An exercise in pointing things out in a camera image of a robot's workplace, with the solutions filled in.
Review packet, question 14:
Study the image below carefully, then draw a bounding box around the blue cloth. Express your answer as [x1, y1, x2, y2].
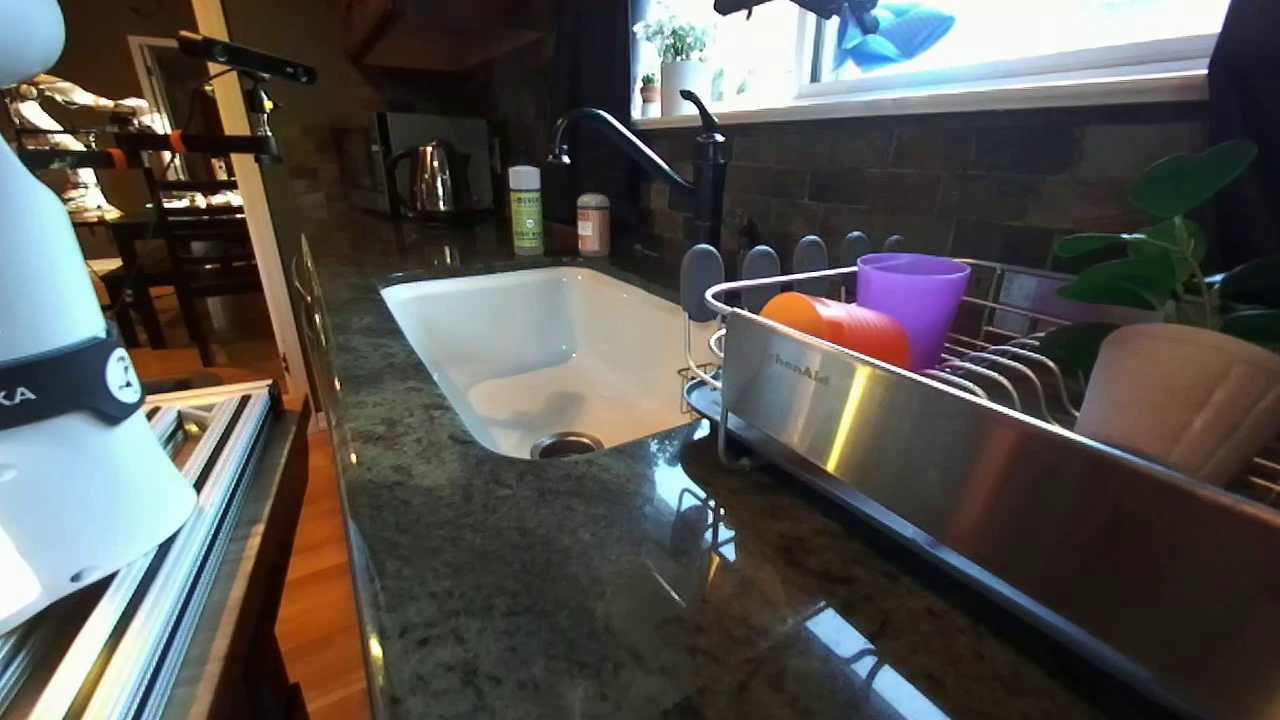
[796, 0, 960, 70]

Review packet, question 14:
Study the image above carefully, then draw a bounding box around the small windowsill potted plant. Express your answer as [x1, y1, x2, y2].
[640, 12, 711, 120]

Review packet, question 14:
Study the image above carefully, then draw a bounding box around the black kitchen faucet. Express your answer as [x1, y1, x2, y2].
[550, 84, 738, 256]

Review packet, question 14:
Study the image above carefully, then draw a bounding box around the small pink white bottle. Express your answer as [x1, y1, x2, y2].
[571, 192, 616, 261]

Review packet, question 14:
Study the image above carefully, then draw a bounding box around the green soap bottle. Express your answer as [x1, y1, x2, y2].
[510, 158, 550, 261]

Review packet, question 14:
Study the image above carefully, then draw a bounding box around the black framed panel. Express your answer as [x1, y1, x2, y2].
[375, 106, 510, 223]

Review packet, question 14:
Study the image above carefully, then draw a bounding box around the orange plastic cup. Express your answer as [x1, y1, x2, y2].
[758, 288, 922, 373]

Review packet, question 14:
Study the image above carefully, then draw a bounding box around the purple plastic cup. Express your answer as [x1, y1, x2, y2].
[853, 247, 977, 373]

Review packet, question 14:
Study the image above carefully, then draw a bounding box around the white kitchen sink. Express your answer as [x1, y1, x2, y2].
[375, 261, 724, 464]

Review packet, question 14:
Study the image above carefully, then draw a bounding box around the metal sink drain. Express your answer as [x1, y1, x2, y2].
[532, 427, 607, 464]

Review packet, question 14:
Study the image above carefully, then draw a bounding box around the black stand bar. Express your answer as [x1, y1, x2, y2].
[176, 29, 319, 165]

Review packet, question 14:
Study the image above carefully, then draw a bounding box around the stainless steel dish rack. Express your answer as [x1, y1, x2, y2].
[683, 251, 1280, 720]

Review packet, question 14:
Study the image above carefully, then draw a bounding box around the green leafy plant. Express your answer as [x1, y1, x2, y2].
[1038, 137, 1280, 393]

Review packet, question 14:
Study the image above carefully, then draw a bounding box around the dark curtain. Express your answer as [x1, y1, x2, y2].
[1203, 0, 1280, 270]

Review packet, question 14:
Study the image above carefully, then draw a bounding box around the white plant pot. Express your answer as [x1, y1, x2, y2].
[1071, 320, 1280, 493]

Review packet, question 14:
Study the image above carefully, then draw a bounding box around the black wooden chair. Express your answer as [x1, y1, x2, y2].
[113, 123, 275, 373]

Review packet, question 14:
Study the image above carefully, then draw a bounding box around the white window frame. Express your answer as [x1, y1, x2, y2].
[633, 0, 1237, 132]

